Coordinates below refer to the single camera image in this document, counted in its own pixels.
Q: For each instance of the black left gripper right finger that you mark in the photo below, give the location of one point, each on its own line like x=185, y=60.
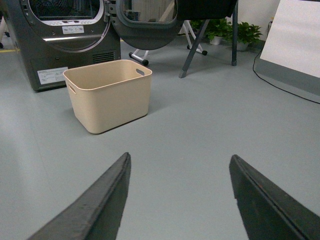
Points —
x=267, y=211

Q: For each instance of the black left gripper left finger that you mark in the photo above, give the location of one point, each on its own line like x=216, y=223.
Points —
x=97, y=213

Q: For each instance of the beige plastic hamper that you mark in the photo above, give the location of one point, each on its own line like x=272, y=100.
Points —
x=109, y=94

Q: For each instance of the grey clothes hanger rack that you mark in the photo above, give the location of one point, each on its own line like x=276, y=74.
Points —
x=203, y=26

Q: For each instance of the white backdrop board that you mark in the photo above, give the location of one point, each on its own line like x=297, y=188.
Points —
x=291, y=53

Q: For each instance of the dark grey dryer machine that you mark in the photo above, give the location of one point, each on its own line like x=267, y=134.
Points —
x=56, y=35

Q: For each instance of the green potted plant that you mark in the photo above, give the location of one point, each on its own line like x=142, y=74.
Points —
x=247, y=34
x=217, y=30

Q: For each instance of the round dryer door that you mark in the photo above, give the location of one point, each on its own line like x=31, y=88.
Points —
x=144, y=24

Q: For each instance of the black garment on rack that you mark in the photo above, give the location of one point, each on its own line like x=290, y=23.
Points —
x=204, y=9

